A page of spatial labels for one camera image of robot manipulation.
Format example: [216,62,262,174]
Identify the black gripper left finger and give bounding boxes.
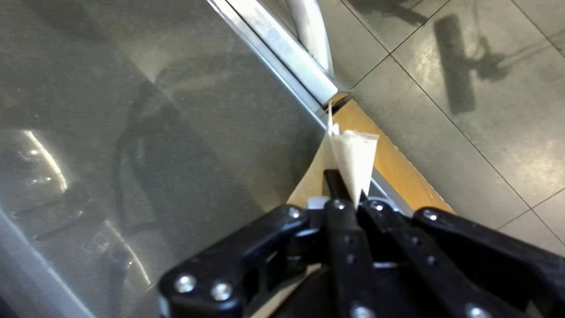
[158,168,378,318]

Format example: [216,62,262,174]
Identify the crumpled white paper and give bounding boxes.
[332,98,456,216]

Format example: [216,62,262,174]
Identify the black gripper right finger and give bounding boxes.
[359,198,565,318]

